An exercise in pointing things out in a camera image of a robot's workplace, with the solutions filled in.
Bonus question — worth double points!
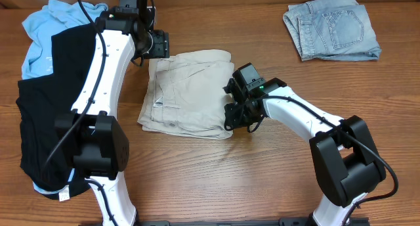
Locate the beige shorts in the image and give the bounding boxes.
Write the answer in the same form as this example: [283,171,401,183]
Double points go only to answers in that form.
[137,49,234,140]

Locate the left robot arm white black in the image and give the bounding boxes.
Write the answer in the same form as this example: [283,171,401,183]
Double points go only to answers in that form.
[51,0,169,225]

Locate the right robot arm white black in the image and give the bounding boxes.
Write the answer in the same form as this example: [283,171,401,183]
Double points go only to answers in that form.
[224,63,386,225]

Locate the folded denim shorts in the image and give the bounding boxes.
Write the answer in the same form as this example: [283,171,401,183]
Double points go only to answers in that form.
[283,0,381,61]

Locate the light blue shirt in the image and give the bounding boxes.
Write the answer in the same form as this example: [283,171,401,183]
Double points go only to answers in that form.
[21,0,109,202]

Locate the black garment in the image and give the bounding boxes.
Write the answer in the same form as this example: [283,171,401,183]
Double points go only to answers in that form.
[16,24,96,200]

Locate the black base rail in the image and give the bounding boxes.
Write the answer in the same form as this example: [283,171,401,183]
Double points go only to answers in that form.
[78,215,370,226]

